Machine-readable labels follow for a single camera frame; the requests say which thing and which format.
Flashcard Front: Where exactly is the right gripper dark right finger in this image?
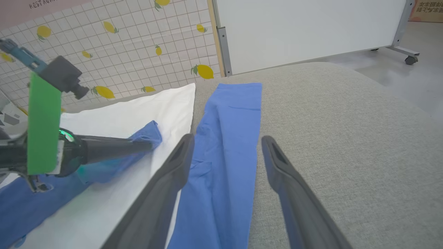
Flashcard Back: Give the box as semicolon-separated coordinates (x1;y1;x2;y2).
261;135;354;249

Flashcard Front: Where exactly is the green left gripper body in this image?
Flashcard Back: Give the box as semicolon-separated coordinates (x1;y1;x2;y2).
0;72;88;179

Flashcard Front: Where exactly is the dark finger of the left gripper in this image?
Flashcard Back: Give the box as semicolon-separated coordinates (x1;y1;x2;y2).
83;136;155;164

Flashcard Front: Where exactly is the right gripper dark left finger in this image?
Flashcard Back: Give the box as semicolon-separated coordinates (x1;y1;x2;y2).
100;133;195;249

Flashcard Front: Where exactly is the blue and white garment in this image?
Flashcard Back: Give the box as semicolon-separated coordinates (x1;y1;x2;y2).
0;82;263;249

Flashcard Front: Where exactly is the grey padded table surface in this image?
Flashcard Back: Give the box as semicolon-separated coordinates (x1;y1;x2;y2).
62;62;443;249

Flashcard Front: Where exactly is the pink restaurant sign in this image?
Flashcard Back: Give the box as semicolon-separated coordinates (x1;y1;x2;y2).
0;0;91;31

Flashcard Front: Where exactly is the white rolling partition board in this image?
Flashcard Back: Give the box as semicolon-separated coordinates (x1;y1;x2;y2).
211;0;420;77

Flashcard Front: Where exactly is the orange printed cardboard box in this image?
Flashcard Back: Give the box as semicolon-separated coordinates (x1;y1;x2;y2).
408;0;443;23

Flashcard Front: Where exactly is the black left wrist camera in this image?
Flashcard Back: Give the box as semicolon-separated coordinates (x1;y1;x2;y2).
39;56;90;100

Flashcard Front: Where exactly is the left camera teal plug cable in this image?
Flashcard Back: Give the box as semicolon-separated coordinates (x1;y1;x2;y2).
0;38;48;74

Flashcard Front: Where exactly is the wooden wall edge trim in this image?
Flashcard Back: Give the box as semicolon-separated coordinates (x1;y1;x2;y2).
207;0;226;77

